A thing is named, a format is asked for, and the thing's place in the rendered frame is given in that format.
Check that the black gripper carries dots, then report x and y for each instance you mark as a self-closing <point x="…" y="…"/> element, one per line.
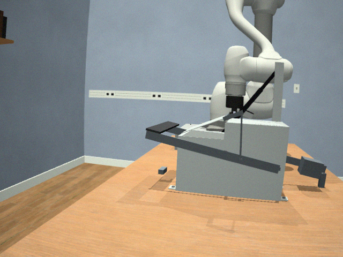
<point x="234" y="102"/>

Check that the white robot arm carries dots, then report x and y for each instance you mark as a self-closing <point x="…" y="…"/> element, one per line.
<point x="240" y="68"/>

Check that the black long thin rod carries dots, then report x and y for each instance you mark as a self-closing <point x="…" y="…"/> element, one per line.
<point x="257" y="93"/>

